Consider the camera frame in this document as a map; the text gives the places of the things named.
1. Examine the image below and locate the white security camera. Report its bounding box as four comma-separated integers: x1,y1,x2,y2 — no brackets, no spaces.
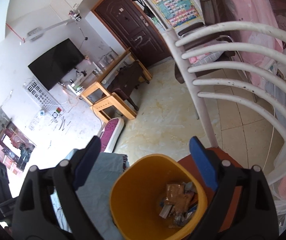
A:
68,10,82,22

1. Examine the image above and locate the colourful wall poster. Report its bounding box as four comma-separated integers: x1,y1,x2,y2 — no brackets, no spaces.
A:
151,0,202,30

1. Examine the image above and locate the black wall television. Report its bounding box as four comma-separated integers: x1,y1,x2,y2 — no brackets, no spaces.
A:
28,38,85,90

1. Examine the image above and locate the dark brown door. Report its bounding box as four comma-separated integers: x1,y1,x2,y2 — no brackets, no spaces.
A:
92,0,170,68

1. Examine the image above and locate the yellow trash bin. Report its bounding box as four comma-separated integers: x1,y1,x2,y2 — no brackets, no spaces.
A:
109,154,208,239

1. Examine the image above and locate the light blue patterned tablecloth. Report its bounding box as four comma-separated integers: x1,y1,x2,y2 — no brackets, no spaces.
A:
76,152,129,240

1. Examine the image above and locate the wall mirror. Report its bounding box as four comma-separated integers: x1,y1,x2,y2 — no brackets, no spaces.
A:
0,108,35,174

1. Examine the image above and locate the wooden desk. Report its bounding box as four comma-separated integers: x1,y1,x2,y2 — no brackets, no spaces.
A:
78,48,153,106

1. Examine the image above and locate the wooden stool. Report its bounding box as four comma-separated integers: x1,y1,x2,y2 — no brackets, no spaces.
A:
92,92,138,124

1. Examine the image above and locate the white slatted chair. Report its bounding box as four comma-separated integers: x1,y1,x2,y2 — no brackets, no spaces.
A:
162,21,286,185

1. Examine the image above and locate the purple white vibration plate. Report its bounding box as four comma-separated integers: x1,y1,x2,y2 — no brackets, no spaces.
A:
100,118,125,153

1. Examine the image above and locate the dark piano bench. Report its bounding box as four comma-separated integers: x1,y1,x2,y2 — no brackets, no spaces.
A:
107,60,150,111

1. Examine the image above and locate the eye chart poster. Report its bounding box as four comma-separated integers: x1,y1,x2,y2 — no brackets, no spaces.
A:
23,78,65,120

